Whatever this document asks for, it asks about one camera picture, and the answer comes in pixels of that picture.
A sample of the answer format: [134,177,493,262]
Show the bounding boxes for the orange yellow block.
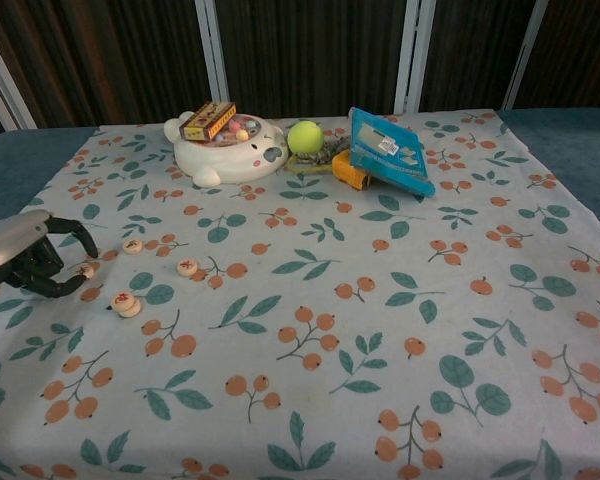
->
[331,150,376,192]

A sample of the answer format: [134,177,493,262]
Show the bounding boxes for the white bear shaped toy container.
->
[163,110,290,188]

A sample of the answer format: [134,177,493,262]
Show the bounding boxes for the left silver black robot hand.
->
[0,208,100,300]

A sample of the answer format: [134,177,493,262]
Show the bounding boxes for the yellow green tennis ball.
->
[286,120,324,155]

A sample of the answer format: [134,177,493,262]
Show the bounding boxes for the floral berry leaf tablecloth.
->
[0,108,600,480]

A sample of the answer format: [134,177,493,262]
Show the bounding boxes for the small brown yellow box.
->
[179,101,238,142]

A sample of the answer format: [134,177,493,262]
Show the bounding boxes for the blue flat product package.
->
[348,106,438,199]

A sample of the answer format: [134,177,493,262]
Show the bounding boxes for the white metal frame post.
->
[0,17,37,130]
[499,0,545,111]
[195,0,231,114]
[393,0,434,114]

